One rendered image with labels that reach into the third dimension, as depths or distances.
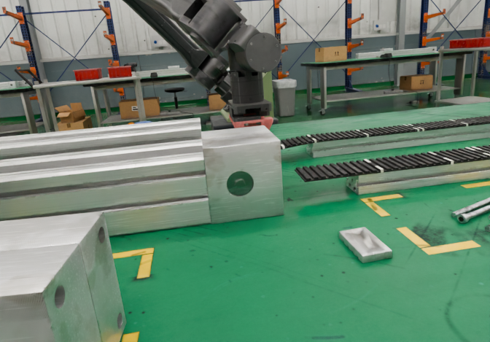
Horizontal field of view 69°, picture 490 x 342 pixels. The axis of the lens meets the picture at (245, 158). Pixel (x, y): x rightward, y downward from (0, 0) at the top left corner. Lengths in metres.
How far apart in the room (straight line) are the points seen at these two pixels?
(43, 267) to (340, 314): 0.20
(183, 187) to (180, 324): 0.17
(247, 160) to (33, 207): 0.24
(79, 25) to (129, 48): 1.05
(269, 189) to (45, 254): 0.27
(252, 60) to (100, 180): 0.27
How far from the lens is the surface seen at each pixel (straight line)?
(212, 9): 0.60
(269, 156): 0.41
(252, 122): 0.61
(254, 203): 0.43
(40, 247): 0.24
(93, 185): 0.44
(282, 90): 5.58
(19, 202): 0.46
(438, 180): 0.56
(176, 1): 0.66
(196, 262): 0.37
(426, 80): 6.60
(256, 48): 0.54
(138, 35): 8.23
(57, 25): 8.62
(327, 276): 0.34
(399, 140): 0.74
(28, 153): 0.65
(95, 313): 0.26
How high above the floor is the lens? 0.97
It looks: 16 degrees down
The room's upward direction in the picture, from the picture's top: 5 degrees counter-clockwise
